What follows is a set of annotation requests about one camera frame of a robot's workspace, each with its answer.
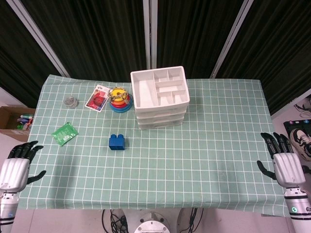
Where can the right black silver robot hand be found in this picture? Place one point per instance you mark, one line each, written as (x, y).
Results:
(289, 167)

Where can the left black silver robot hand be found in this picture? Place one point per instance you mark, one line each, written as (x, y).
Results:
(13, 172)

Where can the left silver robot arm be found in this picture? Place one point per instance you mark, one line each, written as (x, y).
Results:
(7, 208)

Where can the black printed mat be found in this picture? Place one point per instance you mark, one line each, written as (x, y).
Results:
(295, 123)

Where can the green foil packet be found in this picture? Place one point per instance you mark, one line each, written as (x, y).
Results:
(64, 133)

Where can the round grey robot base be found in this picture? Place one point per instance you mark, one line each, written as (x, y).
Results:
(151, 224)

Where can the red printed card package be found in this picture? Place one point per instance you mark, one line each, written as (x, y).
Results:
(97, 99)

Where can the black pleated curtain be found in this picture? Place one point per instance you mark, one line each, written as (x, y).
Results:
(279, 48)
(12, 60)
(194, 31)
(97, 36)

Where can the green checked tablecloth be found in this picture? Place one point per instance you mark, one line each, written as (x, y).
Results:
(170, 165)

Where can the blue toy building block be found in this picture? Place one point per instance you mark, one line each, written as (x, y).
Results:
(117, 143)

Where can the clear plastic drawer unit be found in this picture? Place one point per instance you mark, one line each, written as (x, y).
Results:
(145, 89)

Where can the white frame post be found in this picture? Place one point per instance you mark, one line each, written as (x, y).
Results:
(233, 36)
(150, 34)
(39, 36)

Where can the small clear plastic jar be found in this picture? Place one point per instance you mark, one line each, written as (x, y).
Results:
(71, 102)

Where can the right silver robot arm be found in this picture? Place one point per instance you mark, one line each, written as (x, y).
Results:
(297, 204)

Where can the brown cardboard box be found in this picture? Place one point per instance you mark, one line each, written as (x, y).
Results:
(7, 134)

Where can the colourful markers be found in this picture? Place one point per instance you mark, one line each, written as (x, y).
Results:
(25, 121)

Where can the white black sneaker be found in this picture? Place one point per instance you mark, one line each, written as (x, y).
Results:
(300, 143)

